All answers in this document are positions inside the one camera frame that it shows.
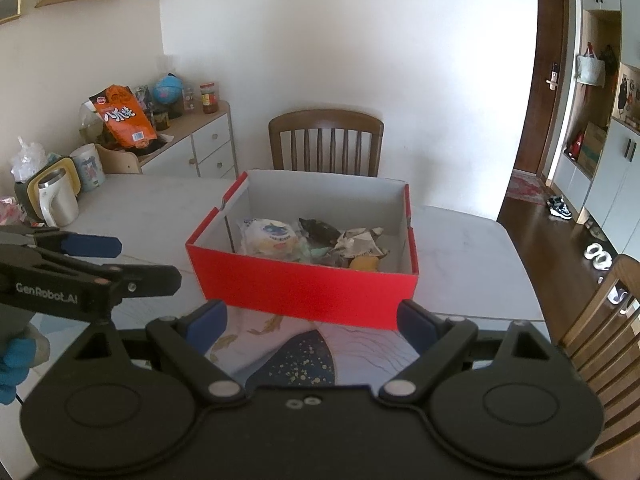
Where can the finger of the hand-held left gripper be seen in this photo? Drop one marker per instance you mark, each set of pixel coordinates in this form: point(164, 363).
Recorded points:
point(90, 246)
point(150, 280)

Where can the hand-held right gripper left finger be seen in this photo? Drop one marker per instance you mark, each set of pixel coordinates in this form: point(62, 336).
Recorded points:
point(207, 322)

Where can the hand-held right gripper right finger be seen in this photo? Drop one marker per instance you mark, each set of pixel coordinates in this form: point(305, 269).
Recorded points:
point(415, 325)

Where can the small yellow packet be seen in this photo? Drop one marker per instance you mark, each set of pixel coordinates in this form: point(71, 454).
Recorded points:
point(365, 262)

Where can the red cardboard box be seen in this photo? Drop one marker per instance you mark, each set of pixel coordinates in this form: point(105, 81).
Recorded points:
point(300, 290)

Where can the silver foil snack bag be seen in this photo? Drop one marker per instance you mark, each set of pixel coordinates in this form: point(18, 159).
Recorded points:
point(360, 241)

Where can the black snack packet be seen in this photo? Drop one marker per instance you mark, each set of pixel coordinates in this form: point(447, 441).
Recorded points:
point(317, 227)

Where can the person's left hand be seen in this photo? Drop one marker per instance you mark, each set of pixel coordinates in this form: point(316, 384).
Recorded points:
point(12, 365)

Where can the white electric kettle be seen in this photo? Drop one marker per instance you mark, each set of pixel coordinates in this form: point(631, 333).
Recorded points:
point(70, 167)
point(57, 200)

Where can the printed mug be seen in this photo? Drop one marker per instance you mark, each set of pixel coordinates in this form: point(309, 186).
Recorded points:
point(90, 170)

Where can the light wooden rack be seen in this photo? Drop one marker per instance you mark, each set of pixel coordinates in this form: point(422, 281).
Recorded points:
point(120, 162)

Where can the clear plastic bag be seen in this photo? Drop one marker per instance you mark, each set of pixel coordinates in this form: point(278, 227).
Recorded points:
point(27, 160)

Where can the orange snack bag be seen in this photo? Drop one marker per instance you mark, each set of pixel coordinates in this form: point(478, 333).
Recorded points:
point(125, 120)

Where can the white sideboard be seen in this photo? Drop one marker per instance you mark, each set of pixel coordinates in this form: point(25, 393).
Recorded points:
point(212, 140)

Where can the blue globe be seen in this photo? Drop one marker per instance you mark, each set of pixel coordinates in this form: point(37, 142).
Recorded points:
point(167, 89)

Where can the red patterned rug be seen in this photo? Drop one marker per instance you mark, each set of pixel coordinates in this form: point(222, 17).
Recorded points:
point(525, 187)

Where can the small glass jar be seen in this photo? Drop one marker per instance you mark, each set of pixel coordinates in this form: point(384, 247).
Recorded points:
point(188, 100)

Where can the black and white sneakers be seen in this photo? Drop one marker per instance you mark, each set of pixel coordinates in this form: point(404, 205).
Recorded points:
point(559, 207)

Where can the jar with red lid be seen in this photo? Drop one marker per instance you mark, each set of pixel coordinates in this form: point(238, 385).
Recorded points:
point(209, 100)

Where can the white slippers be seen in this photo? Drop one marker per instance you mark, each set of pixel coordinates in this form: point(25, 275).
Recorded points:
point(597, 256)

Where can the white shoe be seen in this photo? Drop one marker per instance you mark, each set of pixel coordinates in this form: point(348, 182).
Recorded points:
point(617, 292)

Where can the wooden chair with slatted back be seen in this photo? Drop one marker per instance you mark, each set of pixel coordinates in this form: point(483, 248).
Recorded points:
point(627, 266)

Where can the wooden chair with curved back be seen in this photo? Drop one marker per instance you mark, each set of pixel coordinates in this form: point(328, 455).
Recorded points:
point(325, 120)

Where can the red toy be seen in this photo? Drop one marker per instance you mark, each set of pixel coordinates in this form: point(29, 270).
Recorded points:
point(576, 145)

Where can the brown door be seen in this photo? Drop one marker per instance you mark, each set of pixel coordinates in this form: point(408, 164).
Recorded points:
point(530, 110)

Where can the grey tote bag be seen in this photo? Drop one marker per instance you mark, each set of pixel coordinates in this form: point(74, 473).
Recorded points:
point(590, 70)

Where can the white wall cabinet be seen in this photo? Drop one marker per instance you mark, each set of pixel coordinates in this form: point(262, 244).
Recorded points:
point(615, 190)

